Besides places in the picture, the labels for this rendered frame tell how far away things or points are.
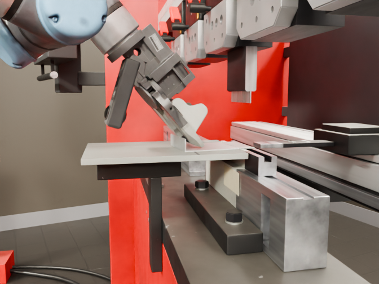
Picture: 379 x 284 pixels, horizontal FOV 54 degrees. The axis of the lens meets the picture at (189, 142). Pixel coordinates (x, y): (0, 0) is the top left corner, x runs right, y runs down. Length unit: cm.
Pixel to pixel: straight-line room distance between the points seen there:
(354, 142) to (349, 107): 55
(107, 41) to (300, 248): 40
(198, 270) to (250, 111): 119
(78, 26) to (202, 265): 32
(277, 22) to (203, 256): 32
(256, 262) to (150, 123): 107
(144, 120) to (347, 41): 79
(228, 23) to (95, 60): 273
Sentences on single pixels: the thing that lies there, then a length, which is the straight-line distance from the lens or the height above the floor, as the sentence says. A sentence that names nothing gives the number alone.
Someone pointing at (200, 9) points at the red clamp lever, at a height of 125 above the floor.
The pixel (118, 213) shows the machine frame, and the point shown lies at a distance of 158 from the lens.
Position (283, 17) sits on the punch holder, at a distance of 46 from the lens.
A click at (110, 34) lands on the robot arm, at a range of 59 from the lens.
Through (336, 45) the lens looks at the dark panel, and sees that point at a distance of 135.
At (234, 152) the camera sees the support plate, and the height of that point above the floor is 100.
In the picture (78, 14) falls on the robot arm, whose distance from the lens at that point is 42.
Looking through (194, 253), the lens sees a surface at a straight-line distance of 54.
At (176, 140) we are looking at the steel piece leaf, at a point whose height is 101.
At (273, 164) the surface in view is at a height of 99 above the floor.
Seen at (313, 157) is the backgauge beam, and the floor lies 95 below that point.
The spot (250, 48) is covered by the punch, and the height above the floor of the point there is 117.
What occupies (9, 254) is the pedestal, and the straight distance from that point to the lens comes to 261.
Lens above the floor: 110
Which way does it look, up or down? 7 degrees down
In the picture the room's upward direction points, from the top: straight up
